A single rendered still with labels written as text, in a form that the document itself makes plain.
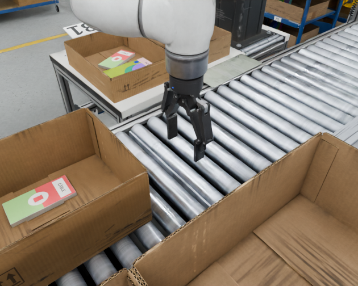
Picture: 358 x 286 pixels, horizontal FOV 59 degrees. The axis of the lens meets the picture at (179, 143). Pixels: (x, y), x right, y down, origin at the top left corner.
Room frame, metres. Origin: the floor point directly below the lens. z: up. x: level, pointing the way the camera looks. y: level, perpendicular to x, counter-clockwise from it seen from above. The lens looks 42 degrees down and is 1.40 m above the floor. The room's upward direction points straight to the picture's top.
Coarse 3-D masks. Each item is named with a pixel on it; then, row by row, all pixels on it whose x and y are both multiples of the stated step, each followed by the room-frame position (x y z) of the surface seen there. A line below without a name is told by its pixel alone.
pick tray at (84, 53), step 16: (96, 32) 1.33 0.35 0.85; (80, 48) 1.27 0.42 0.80; (96, 48) 1.32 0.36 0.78; (112, 48) 1.36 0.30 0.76; (128, 48) 1.37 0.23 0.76; (144, 48) 1.28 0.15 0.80; (160, 48) 1.19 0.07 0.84; (80, 64) 1.12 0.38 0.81; (96, 64) 1.21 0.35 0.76; (160, 64) 1.07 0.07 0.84; (96, 80) 1.03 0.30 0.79; (112, 80) 0.94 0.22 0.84; (128, 80) 0.98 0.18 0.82; (144, 80) 1.02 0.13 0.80; (160, 80) 1.07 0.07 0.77; (112, 96) 0.94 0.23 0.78; (128, 96) 0.98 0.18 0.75
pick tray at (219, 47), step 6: (216, 30) 1.39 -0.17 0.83; (222, 30) 1.36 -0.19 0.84; (216, 36) 1.39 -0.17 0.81; (222, 36) 1.28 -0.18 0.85; (228, 36) 1.31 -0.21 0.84; (156, 42) 1.26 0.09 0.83; (210, 42) 1.23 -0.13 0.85; (216, 42) 1.26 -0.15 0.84; (222, 42) 1.28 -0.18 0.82; (228, 42) 1.31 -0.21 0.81; (210, 48) 1.24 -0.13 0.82; (216, 48) 1.26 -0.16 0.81; (222, 48) 1.29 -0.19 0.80; (228, 48) 1.31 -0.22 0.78; (210, 54) 1.24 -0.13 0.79; (216, 54) 1.26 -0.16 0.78; (222, 54) 1.29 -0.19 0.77; (228, 54) 1.32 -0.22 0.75; (210, 60) 1.24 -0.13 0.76; (216, 60) 1.27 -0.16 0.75
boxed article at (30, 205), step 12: (60, 180) 0.55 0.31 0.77; (36, 192) 0.51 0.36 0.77; (48, 192) 0.51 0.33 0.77; (60, 192) 0.51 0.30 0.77; (72, 192) 0.51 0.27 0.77; (12, 204) 0.48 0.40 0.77; (24, 204) 0.48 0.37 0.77; (36, 204) 0.48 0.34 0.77; (48, 204) 0.48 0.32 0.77; (60, 204) 0.49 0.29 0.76; (12, 216) 0.44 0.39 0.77; (24, 216) 0.44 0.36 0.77; (36, 216) 0.45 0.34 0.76
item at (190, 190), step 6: (132, 138) 0.77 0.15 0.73; (138, 138) 0.75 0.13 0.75; (138, 144) 0.75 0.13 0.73; (144, 144) 0.73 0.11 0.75; (144, 150) 0.72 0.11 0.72; (150, 150) 0.70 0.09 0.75; (156, 156) 0.67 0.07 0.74; (162, 162) 0.65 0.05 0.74; (168, 168) 0.63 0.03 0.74; (174, 174) 0.60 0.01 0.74; (180, 180) 0.58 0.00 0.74; (186, 186) 0.56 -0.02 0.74; (192, 192) 0.54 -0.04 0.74; (198, 198) 0.52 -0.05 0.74; (204, 204) 0.51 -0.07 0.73
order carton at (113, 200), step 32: (32, 128) 0.59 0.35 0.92; (64, 128) 0.63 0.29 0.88; (96, 128) 0.64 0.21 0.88; (0, 160) 0.54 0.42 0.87; (32, 160) 0.57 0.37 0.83; (64, 160) 0.62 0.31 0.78; (96, 160) 0.64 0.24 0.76; (128, 160) 0.51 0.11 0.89; (0, 192) 0.51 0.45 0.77; (96, 192) 0.53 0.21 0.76; (128, 192) 0.42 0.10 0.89; (0, 224) 0.43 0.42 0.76; (32, 224) 0.43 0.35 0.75; (64, 224) 0.33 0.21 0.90; (96, 224) 0.37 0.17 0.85; (128, 224) 0.41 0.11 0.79; (0, 256) 0.27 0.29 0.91; (32, 256) 0.29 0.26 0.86; (64, 256) 0.32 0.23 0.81
